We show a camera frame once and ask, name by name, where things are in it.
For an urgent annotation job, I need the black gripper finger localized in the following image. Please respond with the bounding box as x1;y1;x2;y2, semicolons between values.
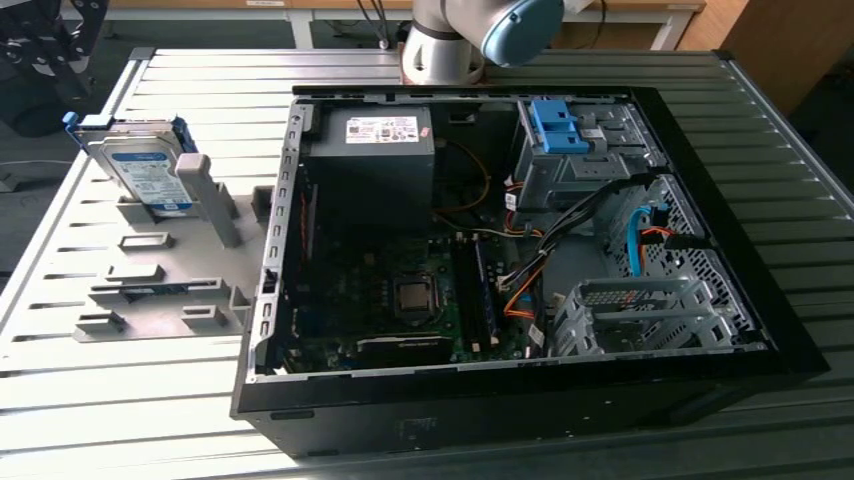
0;0;79;102
66;0;112;100

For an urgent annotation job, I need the hard disk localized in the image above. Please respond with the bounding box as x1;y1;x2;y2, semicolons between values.
62;112;199;219

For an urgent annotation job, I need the metal disk bay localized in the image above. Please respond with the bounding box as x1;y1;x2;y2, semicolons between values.
546;273;769;359

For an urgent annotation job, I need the black mesh bin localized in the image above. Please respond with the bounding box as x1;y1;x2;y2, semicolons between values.
0;54;88;139

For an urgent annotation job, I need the grey parts rack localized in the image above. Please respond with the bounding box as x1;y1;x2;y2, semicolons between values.
71;152;277;344

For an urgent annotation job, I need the grey power supply unit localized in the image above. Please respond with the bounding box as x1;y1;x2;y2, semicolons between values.
307;104;439;231

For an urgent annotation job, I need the green motherboard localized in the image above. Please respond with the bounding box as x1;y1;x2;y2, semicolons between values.
279;232;542;374

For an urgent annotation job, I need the CPU socket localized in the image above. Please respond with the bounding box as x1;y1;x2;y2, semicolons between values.
389;269;443;324

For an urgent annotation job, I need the blue drive cage latch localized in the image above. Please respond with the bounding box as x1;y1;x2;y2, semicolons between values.
531;99;594;155

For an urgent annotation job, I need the silver CPU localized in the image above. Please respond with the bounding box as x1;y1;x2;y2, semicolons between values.
399;285;433;310

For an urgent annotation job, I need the black graphics card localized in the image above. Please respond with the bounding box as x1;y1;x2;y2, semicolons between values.
355;333;455;369

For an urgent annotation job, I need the metal optical drive cage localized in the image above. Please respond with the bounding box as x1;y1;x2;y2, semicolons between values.
511;98;669;214

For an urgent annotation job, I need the black RAM stick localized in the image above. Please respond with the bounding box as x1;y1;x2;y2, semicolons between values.
470;234;502;350

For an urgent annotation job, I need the black PC case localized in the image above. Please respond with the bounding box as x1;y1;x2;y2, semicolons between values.
230;84;833;459

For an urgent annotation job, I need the wooden cabinet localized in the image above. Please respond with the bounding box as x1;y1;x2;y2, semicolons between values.
680;0;854;116

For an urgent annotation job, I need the thin yellow wire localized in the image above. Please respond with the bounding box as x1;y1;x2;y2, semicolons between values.
431;142;494;227

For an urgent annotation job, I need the coloured wire bundle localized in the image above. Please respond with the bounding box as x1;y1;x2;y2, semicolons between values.
466;227;546;242

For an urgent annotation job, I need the black power wire bundle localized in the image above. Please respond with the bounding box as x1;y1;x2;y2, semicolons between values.
497;172;662;296

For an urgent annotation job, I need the thin orange wire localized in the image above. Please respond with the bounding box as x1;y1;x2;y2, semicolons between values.
499;249;555;321

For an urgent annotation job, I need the blue data wire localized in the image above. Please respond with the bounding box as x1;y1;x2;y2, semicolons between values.
626;204;654;277

